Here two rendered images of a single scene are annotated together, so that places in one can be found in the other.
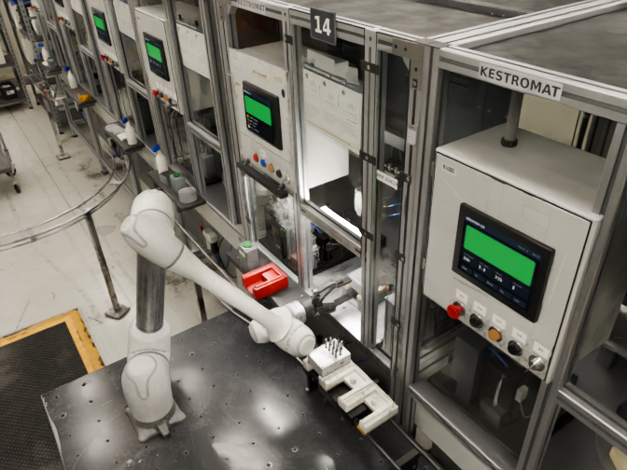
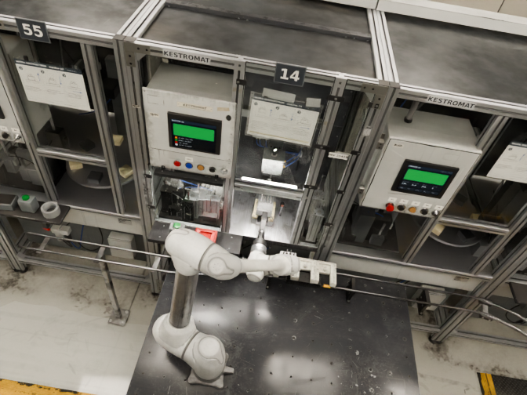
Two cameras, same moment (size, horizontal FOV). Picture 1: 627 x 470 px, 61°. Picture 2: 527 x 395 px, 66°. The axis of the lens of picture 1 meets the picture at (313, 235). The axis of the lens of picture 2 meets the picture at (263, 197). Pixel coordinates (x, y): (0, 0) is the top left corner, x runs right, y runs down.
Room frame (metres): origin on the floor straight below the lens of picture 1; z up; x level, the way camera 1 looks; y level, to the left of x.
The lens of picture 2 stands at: (0.80, 1.22, 2.84)
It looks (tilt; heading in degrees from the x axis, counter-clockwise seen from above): 46 degrees down; 303
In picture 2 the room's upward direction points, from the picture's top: 10 degrees clockwise
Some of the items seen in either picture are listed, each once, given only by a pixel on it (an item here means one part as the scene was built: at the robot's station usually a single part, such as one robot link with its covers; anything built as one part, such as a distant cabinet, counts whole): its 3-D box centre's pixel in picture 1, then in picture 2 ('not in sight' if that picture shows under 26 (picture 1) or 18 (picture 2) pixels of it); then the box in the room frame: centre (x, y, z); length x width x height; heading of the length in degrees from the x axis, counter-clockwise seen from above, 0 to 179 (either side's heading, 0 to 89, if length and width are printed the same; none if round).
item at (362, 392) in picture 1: (348, 390); (303, 272); (1.28, -0.10, 0.84); 0.36 x 0.14 x 0.10; 33
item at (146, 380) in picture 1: (146, 383); (207, 354); (1.35, 0.63, 0.85); 0.18 x 0.16 x 0.22; 11
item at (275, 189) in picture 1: (261, 176); (189, 175); (1.94, 0.20, 1.37); 0.36 x 0.04 x 0.04; 33
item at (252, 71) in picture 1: (286, 113); (195, 123); (2.01, 0.08, 1.60); 0.42 x 0.29 x 0.46; 33
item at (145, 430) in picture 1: (156, 414); (212, 367); (1.32, 0.62, 0.71); 0.22 x 0.18 x 0.06; 33
